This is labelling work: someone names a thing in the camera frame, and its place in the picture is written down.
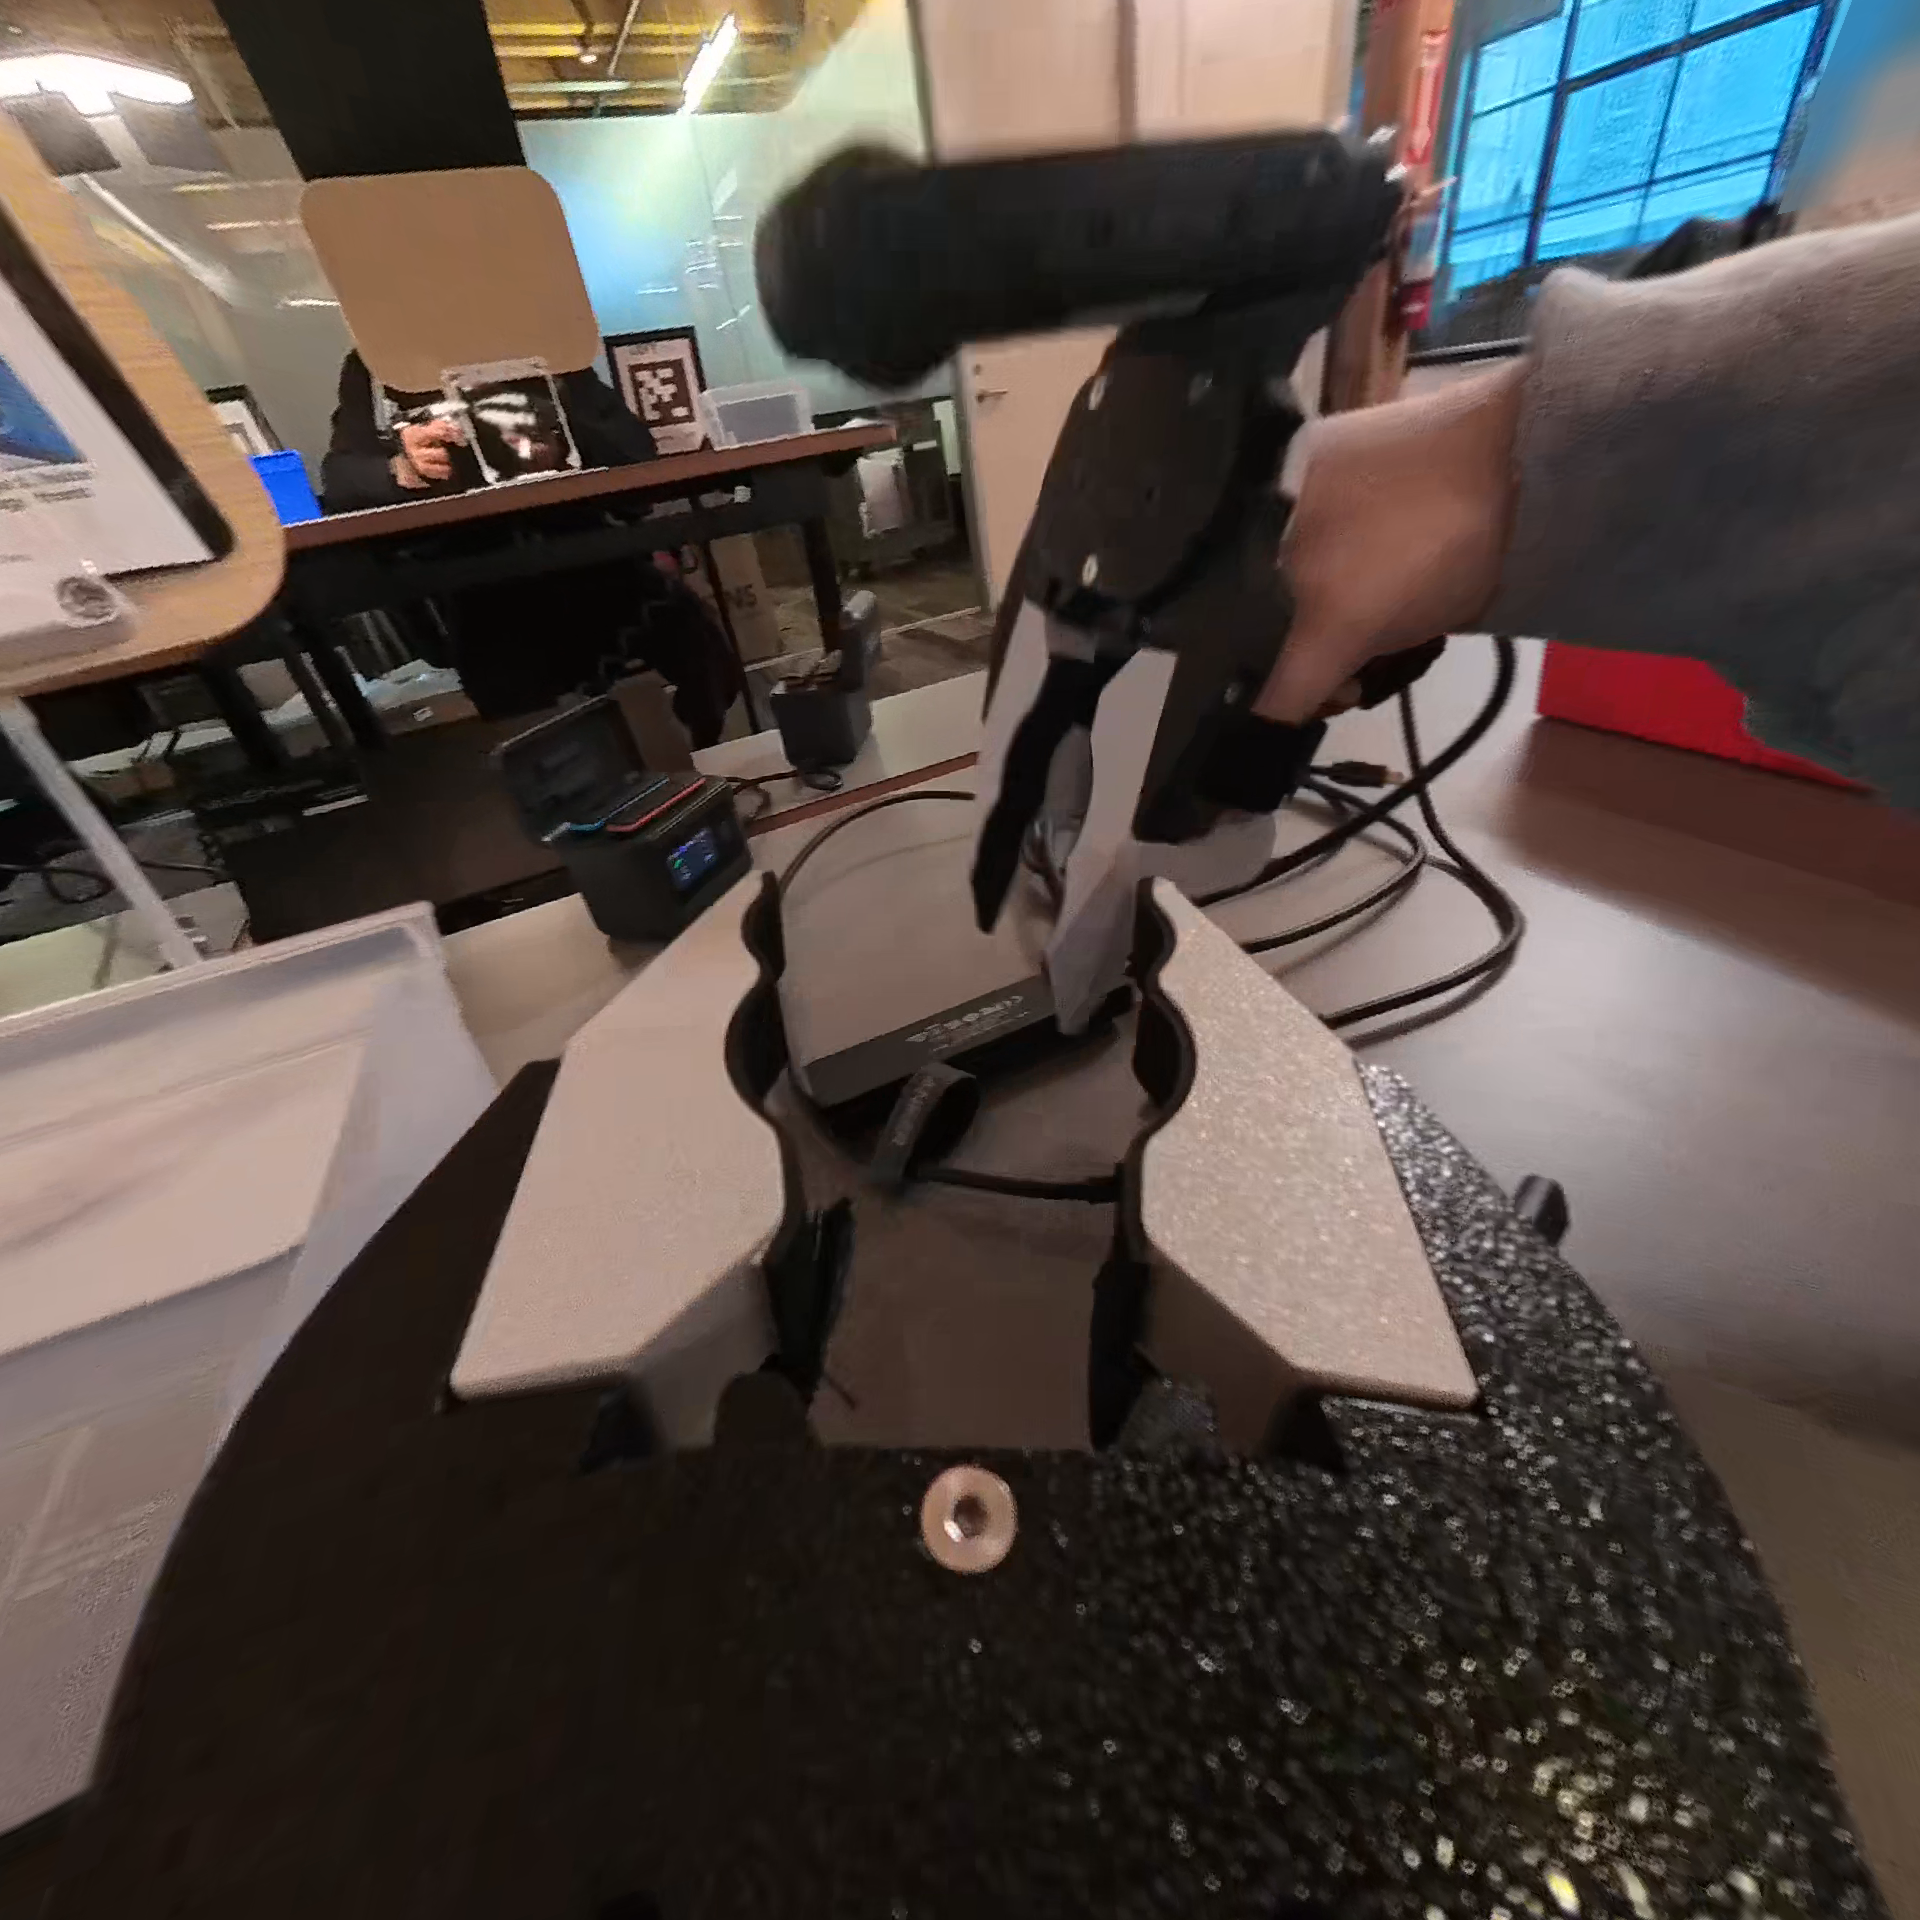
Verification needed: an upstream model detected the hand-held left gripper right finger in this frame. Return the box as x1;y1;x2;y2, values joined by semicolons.
1087;872;1483;1453

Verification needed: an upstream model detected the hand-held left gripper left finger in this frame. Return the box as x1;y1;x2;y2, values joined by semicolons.
448;871;858;1404

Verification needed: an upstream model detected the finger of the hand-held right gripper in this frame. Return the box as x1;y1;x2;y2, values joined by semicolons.
970;607;1120;935
1043;645;1190;1039

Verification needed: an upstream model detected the black usb hub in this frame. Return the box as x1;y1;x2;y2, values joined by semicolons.
785;839;1137;1114

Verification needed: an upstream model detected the short black adapter cable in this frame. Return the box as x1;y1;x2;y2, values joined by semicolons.
871;1062;1125;1205

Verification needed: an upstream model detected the black usb cable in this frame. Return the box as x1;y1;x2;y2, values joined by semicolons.
1199;631;1529;1048

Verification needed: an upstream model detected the red plastic bin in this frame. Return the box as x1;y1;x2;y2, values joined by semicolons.
1535;637;1869;793

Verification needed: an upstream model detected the person's right forearm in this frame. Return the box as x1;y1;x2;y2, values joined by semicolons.
1475;209;1920;810

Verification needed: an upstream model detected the person's right hand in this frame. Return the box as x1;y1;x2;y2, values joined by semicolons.
1251;358;1530;729

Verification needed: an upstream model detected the black cylindrical container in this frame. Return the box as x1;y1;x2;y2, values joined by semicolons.
767;591;880;789

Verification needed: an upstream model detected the cardboard box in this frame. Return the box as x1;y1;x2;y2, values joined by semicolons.
702;527;783;670

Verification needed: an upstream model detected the black battery charger case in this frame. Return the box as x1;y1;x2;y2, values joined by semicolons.
496;696;754;944

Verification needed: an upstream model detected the clear plastic box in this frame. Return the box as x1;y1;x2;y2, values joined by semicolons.
704;381;817;448

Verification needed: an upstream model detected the brown wooden table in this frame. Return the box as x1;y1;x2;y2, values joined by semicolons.
275;420;903;751

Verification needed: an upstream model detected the clear plastic bin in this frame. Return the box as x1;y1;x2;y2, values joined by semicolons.
0;901;501;1877

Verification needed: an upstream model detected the framed black white marker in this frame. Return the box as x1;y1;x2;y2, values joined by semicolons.
603;326;705;457

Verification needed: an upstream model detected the large paned window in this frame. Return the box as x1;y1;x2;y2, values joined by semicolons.
1447;0;1845;294

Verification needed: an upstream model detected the wooden framed poster stand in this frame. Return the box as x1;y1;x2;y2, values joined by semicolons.
0;112;288;969

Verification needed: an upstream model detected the black hub cable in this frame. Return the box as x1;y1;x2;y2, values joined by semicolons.
773;785;985;961

